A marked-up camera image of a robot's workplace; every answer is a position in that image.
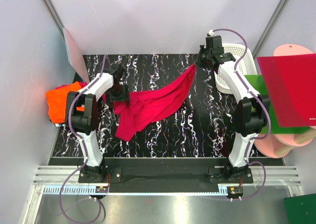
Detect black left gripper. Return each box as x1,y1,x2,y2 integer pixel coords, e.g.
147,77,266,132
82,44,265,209
105,83,129,108

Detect red t shirt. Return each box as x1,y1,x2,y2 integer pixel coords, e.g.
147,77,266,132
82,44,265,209
114,64,197,141

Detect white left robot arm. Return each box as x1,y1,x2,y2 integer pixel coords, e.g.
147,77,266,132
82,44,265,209
65,64,130,182

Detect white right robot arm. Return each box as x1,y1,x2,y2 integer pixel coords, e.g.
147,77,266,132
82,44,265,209
197,33,271,183

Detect white plastic basket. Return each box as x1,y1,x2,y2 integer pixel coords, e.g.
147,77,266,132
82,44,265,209
214,43,257,94

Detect green translucent plastic sheet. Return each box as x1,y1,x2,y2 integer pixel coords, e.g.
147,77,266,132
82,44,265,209
244,75,310,134

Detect orange folded t shirt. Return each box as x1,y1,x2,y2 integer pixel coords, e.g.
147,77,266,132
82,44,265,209
45,82,87,124

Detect red translucent plastic sheet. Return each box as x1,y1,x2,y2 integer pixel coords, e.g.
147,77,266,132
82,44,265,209
257,53,316,127

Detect pink round stool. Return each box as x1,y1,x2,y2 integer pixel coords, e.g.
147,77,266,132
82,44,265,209
254,44,316,158

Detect dark green board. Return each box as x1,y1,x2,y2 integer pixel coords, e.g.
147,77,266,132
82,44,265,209
284,194,316,224

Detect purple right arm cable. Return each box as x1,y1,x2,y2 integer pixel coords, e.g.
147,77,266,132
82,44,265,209
208,28,272,200

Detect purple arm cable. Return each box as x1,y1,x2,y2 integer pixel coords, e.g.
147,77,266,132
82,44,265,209
208,28,272,200
59,54,111,222

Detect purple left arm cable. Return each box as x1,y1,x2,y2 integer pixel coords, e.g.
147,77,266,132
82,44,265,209
59,54,111,222

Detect aluminium rail frame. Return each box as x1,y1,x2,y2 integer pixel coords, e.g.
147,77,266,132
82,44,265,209
34,166,301,185

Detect white slotted cable duct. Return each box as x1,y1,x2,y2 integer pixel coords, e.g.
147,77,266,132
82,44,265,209
43,185,289,196

